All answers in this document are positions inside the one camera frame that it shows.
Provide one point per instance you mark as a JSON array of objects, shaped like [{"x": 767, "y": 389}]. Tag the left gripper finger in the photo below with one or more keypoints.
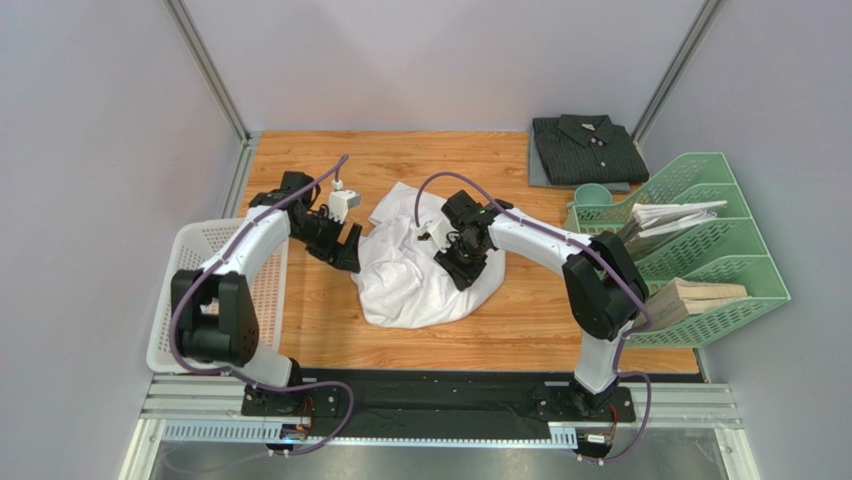
[
  {"x": 353, "y": 238},
  {"x": 341, "y": 256}
]

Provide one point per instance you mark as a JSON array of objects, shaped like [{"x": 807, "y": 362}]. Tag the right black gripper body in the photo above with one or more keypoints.
[{"x": 462, "y": 260}]

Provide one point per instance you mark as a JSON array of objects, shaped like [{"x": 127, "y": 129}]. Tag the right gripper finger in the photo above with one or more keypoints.
[
  {"x": 450, "y": 265},
  {"x": 469, "y": 273}
]

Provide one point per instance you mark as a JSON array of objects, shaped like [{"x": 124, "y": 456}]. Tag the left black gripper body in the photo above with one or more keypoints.
[{"x": 319, "y": 233}]

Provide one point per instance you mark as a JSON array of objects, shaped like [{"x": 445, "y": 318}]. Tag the white long sleeve shirt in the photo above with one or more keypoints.
[{"x": 400, "y": 285}]

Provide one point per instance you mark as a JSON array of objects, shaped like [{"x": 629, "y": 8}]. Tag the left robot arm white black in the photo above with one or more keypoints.
[{"x": 214, "y": 326}]

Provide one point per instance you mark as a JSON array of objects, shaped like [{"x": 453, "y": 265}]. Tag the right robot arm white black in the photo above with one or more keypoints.
[{"x": 604, "y": 287}]

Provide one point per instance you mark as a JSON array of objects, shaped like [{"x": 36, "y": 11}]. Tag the stack of white papers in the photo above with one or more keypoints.
[{"x": 650, "y": 226}]

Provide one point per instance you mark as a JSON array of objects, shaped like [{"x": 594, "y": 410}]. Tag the brown paper stack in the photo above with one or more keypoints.
[{"x": 680, "y": 299}]

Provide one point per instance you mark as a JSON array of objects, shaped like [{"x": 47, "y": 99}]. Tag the folded grey shirt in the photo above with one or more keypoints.
[{"x": 537, "y": 176}]

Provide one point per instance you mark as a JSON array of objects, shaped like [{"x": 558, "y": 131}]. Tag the white plastic basket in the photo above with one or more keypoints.
[{"x": 196, "y": 243}]

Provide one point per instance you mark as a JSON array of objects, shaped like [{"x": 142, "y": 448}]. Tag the green cup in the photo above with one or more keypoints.
[{"x": 592, "y": 194}]

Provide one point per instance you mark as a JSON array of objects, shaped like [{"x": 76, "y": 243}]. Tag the folded dark striped shirt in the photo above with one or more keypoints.
[{"x": 579, "y": 149}]

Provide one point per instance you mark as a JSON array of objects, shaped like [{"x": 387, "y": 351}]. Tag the green file organizer rack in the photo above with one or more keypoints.
[{"x": 727, "y": 249}]

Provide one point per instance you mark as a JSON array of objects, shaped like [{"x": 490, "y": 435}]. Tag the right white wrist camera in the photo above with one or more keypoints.
[{"x": 436, "y": 231}]

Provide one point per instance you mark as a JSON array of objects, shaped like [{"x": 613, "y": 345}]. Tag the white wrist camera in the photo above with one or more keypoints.
[
  {"x": 341, "y": 202},
  {"x": 436, "y": 231}
]

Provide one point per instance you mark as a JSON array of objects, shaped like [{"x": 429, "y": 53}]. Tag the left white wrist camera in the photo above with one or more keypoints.
[{"x": 341, "y": 202}]

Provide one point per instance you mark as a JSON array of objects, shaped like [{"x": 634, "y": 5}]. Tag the aluminium frame rail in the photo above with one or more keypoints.
[{"x": 191, "y": 35}]

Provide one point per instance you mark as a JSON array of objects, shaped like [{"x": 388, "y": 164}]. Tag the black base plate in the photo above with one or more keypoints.
[{"x": 441, "y": 405}]

